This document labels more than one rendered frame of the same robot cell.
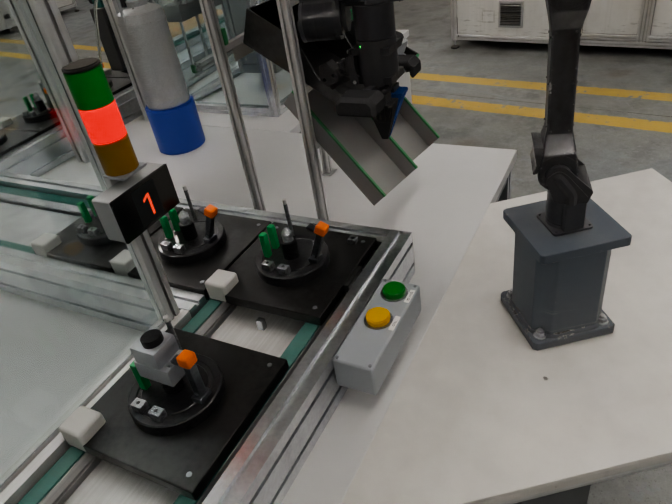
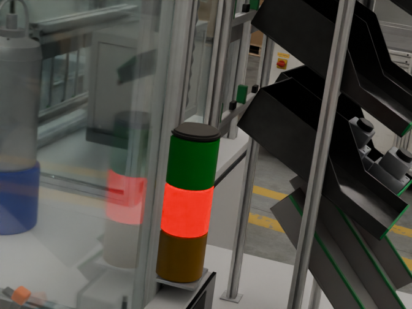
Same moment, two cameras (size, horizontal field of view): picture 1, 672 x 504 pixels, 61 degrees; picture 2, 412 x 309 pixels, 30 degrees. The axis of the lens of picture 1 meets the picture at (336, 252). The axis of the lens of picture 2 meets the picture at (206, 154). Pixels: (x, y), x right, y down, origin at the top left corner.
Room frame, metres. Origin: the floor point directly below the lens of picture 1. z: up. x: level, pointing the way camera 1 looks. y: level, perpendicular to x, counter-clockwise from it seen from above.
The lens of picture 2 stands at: (0.09, 0.48, 1.62)
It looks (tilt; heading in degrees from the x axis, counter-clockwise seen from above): 18 degrees down; 343
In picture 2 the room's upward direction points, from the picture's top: 7 degrees clockwise
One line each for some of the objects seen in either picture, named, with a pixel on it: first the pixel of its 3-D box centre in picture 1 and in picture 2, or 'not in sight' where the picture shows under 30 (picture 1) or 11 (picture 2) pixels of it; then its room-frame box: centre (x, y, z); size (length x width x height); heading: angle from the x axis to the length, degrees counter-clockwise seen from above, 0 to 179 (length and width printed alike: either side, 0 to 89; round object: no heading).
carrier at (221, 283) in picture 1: (289, 245); not in sight; (0.88, 0.08, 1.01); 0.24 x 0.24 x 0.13; 58
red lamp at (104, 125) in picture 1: (103, 121); (186, 205); (0.79, 0.29, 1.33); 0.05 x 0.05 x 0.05
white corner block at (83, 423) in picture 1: (84, 428); not in sight; (0.57, 0.40, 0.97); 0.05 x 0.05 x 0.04; 58
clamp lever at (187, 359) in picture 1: (188, 372); not in sight; (0.58, 0.23, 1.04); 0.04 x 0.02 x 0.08; 58
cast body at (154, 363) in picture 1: (153, 352); not in sight; (0.61, 0.28, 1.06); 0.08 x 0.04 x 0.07; 58
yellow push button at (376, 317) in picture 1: (378, 318); not in sight; (0.70, -0.05, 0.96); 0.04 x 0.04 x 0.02
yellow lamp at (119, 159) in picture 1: (116, 153); (181, 250); (0.79, 0.29, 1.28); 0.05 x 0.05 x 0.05
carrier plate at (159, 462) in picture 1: (180, 400); not in sight; (0.60, 0.27, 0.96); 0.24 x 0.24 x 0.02; 58
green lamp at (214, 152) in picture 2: (89, 86); (192, 158); (0.79, 0.29, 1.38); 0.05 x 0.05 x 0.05
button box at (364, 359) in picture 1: (380, 332); not in sight; (0.70, -0.05, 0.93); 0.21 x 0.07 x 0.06; 148
